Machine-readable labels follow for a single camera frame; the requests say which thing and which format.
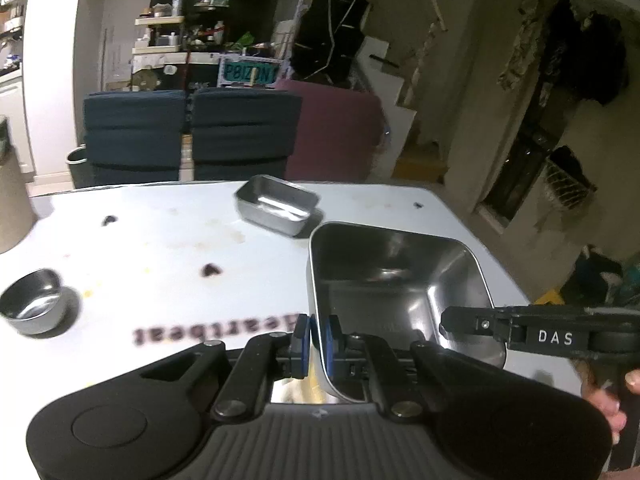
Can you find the maroon chair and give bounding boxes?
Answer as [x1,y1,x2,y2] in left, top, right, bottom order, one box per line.
[274,79,386,183]

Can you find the cluttered storage shelf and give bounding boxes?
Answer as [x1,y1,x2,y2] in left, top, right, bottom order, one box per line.
[131,0,282,92]

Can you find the white kitchen cabinet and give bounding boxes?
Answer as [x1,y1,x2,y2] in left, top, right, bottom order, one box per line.
[0,75,37,177]

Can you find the beige canister with steel lid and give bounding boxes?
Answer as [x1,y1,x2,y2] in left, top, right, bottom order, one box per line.
[0,115,38,256]

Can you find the colourful cloth pile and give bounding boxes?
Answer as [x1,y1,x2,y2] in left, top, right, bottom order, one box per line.
[560,245,640,307]

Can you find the dark blue chair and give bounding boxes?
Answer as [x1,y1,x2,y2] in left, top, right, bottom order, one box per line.
[191,87,303,182]
[81,90,188,186]

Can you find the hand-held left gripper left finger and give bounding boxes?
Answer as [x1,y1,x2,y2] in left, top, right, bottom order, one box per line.
[140,314,317,422]

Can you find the teal sign board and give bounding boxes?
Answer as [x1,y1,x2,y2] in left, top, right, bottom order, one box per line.
[218,56,278,88]

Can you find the white step unit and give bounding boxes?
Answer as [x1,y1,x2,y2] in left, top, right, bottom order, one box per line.
[357,35,418,136]

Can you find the wire mesh basket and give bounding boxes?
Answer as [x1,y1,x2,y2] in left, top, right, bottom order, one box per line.
[542,146,598,211]

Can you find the dark hanging clothes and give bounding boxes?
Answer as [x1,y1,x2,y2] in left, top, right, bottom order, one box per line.
[542,0,628,106]

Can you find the dark waste bin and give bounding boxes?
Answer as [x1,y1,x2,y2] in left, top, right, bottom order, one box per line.
[65,145,91,189]

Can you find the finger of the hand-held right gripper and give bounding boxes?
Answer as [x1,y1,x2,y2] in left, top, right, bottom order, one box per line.
[439,305,517,349]

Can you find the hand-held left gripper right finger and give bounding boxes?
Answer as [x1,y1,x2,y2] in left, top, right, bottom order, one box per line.
[320,313,453,422]

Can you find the person's right hand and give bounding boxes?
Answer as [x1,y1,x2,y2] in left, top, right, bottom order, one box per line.
[581,369,640,447]

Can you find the black folded stroller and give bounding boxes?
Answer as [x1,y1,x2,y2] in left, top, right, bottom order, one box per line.
[290,0,372,85]

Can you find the small round steel bowl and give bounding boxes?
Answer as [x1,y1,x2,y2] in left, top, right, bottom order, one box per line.
[0,268,69,336]

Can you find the rectangular steel container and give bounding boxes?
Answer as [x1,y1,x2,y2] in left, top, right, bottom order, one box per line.
[306,221,508,403]
[234,174,322,238]

